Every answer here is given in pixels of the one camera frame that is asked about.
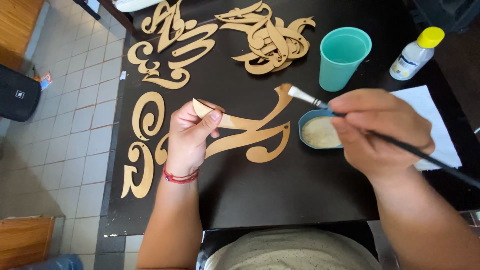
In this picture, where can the person's right hand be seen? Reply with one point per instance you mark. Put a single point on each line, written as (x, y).
(386, 135)

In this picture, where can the person's left hand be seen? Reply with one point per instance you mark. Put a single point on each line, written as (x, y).
(185, 146)

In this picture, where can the large curved wooden cutout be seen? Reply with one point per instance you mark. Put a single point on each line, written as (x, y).
(249, 140)

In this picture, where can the spiral wooden cutout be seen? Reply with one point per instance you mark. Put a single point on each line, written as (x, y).
(140, 123)

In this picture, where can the hooked swirl wooden cutout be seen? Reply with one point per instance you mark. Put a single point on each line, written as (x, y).
(144, 176)

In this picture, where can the white paper towel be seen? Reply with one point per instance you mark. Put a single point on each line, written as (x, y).
(442, 127)

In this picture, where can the blue bowl of beige paint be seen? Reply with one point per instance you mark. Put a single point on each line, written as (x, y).
(318, 132)

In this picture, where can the yellow-capped clear glue bottle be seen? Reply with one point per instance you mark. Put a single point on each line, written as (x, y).
(410, 58)

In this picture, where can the teal plastic cup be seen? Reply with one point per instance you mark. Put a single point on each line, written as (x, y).
(339, 60)

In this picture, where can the wide scrolled wooden cutout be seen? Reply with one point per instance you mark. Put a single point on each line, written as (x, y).
(195, 47)

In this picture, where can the slender looped wooden cutout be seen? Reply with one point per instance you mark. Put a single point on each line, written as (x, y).
(167, 32)

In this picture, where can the dark chair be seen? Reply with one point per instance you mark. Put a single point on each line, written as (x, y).
(446, 15)

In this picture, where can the pile of wooden cutouts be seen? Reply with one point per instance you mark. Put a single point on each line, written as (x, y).
(270, 41)

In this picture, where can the person's speckled white shirt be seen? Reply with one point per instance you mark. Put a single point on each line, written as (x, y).
(292, 251)

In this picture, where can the white rounded object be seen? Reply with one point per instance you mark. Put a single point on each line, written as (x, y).
(133, 4)

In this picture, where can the orange packet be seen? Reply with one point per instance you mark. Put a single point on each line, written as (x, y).
(45, 80)

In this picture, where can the dark furniture leg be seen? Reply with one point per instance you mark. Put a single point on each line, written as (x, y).
(88, 8)

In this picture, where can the black fabric bag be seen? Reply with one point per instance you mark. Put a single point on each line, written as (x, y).
(17, 93)

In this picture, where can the blue plastic object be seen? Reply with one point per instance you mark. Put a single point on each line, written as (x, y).
(52, 263)

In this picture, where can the low wooden furniture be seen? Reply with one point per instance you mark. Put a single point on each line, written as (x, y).
(24, 242)

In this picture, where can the tall wooden cabinet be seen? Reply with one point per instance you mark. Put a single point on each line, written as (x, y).
(17, 30)

